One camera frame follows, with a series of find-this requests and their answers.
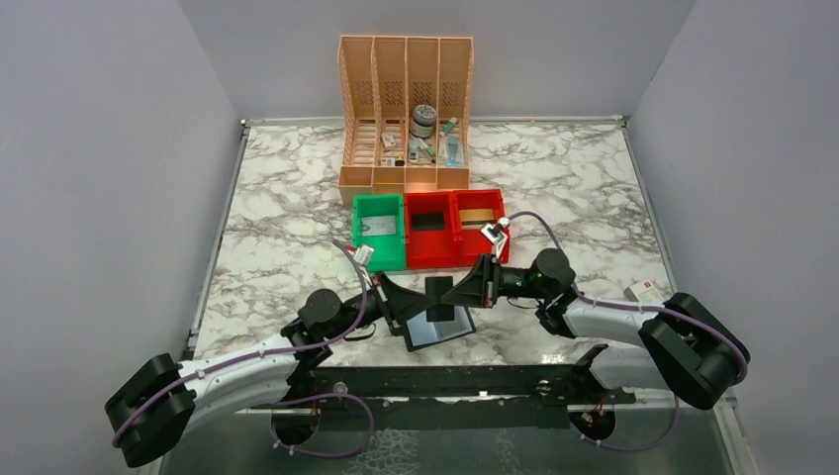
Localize black card holder wallet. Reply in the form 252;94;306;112
404;305;476;352

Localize black credit card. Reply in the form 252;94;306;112
424;276;455;323

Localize red plastic bin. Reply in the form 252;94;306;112
404;192;456;269
453;189;506;266

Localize green plastic bin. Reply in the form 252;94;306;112
352;194;408;271

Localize gold credit card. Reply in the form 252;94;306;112
459;209;497;230

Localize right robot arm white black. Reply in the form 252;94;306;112
440;248;749;410

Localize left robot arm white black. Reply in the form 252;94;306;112
104;272;437;468

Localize silver card in green bin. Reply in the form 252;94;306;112
360;216;398;237

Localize black card in red bin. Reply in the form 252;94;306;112
411;213;447;233

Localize blue packaged item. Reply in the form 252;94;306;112
438;135;464;167

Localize small white box red label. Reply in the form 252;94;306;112
623;280;668;305

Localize small white bottle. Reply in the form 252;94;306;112
409;140;420;163

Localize green marker pen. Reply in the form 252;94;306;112
415;139;436;163

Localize small white box in organizer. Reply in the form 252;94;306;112
381;132;397;149

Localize green capped tube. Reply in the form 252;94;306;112
439;117;458;137

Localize round grey tin jar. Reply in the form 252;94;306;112
409;104;437;140

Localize peach desk file organizer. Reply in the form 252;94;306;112
337;35;475;207

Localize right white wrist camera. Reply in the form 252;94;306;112
481;217;511;261

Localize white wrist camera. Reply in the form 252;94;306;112
481;217;511;261
353;244;374;267

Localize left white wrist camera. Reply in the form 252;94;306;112
353;244;374;267

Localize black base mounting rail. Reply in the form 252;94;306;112
285;364;636;407

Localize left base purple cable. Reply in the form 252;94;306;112
269;393;375;459

